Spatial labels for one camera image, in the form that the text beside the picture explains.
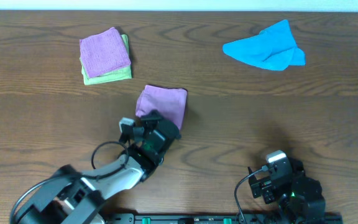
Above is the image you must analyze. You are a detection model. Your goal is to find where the folded green cloth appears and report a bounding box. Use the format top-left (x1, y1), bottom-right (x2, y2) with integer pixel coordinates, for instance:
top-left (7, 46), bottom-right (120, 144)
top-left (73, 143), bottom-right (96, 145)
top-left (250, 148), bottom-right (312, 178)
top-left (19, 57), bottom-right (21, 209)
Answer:
top-left (80, 34), bottom-right (132, 85)

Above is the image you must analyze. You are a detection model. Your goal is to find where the folded purple cloth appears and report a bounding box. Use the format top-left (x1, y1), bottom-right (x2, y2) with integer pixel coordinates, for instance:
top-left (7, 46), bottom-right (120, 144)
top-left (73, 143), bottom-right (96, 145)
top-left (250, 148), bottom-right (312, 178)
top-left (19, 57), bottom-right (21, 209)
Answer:
top-left (80, 27), bottom-right (131, 78)

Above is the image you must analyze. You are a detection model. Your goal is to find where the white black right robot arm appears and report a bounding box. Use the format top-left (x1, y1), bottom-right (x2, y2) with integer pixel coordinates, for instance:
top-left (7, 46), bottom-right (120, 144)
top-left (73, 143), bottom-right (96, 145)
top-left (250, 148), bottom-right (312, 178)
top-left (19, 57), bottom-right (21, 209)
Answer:
top-left (249, 157), bottom-right (326, 224)

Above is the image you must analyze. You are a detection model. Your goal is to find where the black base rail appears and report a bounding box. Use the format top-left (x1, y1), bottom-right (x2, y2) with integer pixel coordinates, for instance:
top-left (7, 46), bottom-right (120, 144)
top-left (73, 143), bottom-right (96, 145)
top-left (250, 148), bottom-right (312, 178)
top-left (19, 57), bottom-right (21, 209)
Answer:
top-left (103, 211), bottom-right (343, 224)

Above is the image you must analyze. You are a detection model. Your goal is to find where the purple microfiber cloth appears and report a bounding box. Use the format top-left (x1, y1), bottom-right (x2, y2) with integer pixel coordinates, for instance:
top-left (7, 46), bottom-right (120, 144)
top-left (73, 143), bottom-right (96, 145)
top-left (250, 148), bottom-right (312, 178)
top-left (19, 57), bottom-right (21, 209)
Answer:
top-left (135, 85), bottom-right (188, 129)

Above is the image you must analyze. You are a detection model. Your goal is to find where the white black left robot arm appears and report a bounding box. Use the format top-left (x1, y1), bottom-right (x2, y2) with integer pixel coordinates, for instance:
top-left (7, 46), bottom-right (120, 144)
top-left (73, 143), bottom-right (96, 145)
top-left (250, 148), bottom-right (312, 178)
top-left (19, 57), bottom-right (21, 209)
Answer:
top-left (9, 110), bottom-right (181, 223)

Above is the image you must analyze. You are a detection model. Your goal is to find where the blue microfiber cloth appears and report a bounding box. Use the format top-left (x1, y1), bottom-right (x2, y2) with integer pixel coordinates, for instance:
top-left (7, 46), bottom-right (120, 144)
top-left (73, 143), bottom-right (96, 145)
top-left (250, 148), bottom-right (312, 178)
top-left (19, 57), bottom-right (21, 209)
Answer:
top-left (223, 19), bottom-right (306, 71)

